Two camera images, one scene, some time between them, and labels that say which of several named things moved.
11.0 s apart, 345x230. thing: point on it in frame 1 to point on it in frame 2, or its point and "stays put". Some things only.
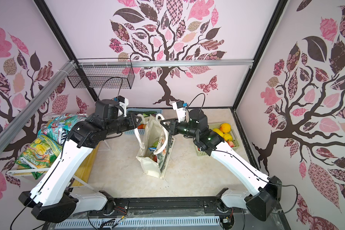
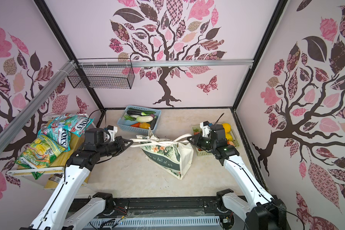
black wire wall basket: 107,76 stays put
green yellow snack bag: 41,153 stays put
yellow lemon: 228,137 stays put
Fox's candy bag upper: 66,121 stays put
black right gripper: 169,128 to 198,142
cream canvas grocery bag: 155,144 to 174,155
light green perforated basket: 235,141 stays put
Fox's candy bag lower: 58,134 stays put
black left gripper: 132,124 to 119,141
